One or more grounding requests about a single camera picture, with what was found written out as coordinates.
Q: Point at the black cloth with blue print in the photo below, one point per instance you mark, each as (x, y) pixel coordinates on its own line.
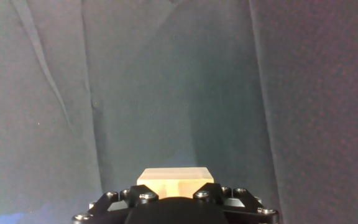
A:
(179, 77)

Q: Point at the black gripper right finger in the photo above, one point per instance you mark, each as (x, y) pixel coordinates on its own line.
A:
(235, 199)

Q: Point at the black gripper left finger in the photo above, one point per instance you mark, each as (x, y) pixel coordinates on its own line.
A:
(120, 199)

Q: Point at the small wooden block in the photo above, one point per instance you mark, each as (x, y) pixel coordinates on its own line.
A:
(174, 182)

